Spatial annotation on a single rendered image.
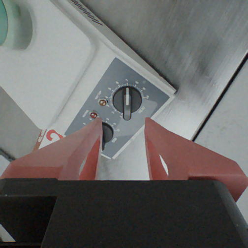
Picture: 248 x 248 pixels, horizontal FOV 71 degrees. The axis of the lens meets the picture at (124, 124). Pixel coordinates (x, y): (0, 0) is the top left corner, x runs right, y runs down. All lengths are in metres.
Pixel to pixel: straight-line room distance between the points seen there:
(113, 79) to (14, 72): 0.12
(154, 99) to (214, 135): 0.09
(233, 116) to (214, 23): 0.10
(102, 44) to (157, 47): 0.08
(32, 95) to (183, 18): 0.19
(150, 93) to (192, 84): 0.06
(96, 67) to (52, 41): 0.05
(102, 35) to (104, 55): 0.02
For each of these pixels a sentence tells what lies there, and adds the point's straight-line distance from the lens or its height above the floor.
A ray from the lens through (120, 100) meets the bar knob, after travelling 0.19.
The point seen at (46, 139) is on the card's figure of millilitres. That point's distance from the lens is 0.31.
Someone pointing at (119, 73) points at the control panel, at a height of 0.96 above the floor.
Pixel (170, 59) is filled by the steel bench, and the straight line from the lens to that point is 0.23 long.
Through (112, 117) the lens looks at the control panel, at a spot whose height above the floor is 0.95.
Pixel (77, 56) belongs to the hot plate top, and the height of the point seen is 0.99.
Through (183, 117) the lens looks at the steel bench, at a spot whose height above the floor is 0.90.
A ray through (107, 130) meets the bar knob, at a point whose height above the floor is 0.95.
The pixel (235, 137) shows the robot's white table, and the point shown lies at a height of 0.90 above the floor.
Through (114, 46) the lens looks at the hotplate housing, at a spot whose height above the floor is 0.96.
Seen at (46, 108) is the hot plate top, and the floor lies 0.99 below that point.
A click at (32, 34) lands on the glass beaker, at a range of 0.20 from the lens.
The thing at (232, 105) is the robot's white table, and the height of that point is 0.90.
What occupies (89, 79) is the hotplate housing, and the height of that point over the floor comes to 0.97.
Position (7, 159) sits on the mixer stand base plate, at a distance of 0.48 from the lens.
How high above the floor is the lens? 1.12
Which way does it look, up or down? 61 degrees down
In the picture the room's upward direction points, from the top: 121 degrees counter-clockwise
